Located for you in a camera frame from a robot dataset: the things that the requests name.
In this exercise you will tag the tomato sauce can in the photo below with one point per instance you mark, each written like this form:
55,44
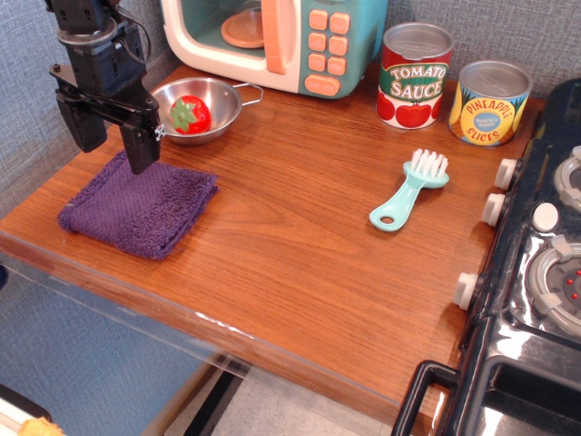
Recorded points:
413,73

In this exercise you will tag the black toy stove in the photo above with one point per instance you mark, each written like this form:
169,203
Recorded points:
519,369

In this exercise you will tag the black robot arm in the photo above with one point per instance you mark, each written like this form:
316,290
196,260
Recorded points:
77,16

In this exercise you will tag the grey stove knob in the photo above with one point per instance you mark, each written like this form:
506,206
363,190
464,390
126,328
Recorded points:
493,208
464,290
505,173

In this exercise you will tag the purple folded towel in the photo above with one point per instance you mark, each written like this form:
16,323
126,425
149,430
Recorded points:
144,214

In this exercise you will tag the orange microwave plate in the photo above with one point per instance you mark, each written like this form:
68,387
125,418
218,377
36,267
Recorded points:
244,29

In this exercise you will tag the grey stove knob upper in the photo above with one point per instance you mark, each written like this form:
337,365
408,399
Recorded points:
505,173

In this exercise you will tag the steel bowl with handles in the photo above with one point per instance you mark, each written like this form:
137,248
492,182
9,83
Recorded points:
224,101

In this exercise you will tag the red toy strawberry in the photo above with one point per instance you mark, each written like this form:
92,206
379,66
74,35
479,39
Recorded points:
190,115

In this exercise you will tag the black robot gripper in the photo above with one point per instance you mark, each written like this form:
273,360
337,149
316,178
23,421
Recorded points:
104,83

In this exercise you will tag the teal toy microwave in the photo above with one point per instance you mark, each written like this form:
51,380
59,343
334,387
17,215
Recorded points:
316,48

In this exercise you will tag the teal dish brush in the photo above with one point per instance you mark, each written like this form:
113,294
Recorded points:
425,170

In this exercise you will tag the grey stove knob lower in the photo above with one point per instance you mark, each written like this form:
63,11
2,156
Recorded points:
464,290

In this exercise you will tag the orange fuzzy object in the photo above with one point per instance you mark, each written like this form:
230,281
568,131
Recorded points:
39,427

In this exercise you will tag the grey stove knob middle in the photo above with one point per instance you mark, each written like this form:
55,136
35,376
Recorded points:
493,208

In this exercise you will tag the pineapple slices can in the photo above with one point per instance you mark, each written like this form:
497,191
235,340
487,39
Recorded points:
490,99

